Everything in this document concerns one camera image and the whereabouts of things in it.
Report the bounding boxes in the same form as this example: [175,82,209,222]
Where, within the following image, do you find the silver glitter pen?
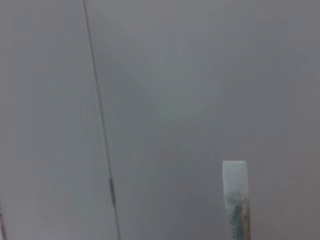
[221,160,252,240]

